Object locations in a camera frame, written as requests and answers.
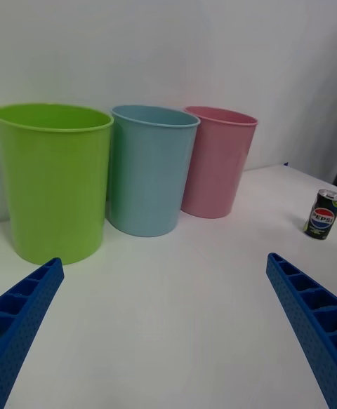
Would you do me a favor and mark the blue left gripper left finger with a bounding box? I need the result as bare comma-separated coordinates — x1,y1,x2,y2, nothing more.
0,257,65,409

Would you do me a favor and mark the pink plastic waste bin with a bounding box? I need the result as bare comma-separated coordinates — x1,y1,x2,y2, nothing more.
180,105,260,220

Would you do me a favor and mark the green plastic waste bin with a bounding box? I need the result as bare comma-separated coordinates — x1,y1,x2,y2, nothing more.
0,102,115,265

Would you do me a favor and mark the black drink can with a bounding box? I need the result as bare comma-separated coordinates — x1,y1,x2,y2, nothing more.
303,189,337,241

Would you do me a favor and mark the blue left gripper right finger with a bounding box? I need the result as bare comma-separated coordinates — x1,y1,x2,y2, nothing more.
265,253,337,409

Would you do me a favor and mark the pale blue plastic waste bin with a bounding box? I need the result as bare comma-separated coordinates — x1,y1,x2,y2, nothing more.
106,105,201,238

